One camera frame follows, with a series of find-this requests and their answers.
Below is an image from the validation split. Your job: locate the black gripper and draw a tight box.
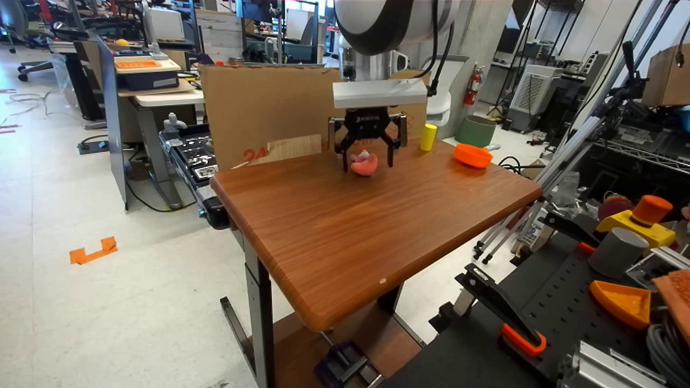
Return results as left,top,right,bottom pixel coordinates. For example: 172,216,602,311
327,105,409,174

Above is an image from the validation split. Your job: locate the pink toy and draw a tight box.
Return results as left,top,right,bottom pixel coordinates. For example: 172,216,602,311
348,148,381,178

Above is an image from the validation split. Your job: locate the yellow cylinder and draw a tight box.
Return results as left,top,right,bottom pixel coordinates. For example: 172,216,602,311
418,120,439,156

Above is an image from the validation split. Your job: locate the white chair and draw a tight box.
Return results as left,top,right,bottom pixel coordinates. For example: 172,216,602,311
424,54,470,132

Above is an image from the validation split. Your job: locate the orange bowl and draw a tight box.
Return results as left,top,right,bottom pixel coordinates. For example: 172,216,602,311
450,143,495,172

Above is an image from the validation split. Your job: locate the brown cardboard panel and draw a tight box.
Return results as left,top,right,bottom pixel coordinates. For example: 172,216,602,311
199,65,430,172

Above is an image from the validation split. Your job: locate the green bin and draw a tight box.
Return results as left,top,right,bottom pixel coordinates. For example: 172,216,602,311
454,115,499,151

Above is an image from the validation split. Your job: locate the red fire extinguisher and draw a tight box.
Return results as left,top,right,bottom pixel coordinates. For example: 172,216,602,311
462,65,485,109

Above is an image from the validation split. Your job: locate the black equipment rack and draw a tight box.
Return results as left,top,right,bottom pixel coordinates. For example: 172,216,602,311
158,112,233,233

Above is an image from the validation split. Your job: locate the silver tripod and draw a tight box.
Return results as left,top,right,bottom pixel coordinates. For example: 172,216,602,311
472,0,682,268

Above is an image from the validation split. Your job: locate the black table foot clamp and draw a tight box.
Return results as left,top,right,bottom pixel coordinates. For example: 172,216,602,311
313,330,385,388

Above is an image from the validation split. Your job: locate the grey desk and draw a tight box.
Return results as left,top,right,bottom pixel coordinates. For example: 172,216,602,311
95,38,206,214

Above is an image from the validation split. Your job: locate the black perforated board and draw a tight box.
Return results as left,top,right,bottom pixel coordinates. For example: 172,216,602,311
379,230,690,388

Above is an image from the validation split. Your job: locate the dark box orange top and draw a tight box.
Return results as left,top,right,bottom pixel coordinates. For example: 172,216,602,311
112,54,182,93

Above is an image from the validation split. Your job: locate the dark red ball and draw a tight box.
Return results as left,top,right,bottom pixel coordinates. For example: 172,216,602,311
597,191,636,223

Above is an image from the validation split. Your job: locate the grey cylinder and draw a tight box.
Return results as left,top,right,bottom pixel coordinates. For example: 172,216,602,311
586,227,653,283

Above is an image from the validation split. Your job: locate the yellow block orange cap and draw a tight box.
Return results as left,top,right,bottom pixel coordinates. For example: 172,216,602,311
592,191,678,251

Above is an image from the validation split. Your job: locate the orange floor marker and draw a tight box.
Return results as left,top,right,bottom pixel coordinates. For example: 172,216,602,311
66,236,121,268

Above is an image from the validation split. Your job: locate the orange wedge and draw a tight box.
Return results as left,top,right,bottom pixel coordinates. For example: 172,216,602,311
586,278,653,331

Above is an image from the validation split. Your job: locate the brown cardboard box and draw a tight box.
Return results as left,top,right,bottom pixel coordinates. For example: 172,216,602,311
641,43,690,109

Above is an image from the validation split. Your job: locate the aluminium extrusion bar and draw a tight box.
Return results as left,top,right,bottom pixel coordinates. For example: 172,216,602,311
555,339,671,388

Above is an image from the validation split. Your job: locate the orange flat plate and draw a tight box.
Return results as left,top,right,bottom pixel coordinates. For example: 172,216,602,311
653,268,690,344

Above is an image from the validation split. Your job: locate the silver wrist camera bar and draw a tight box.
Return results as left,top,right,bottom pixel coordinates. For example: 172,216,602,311
329,75,428,112

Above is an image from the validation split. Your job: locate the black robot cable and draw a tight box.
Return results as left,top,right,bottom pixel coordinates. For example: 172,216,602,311
414,0,457,99

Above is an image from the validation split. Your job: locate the black table frame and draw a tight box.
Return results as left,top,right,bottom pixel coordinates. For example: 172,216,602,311
217,228,278,388

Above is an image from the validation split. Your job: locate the black clamp orange handle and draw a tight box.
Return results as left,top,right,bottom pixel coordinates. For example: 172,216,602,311
454,261,550,362

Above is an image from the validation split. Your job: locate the grey cable coil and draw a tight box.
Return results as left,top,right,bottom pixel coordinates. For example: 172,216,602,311
645,314,690,388

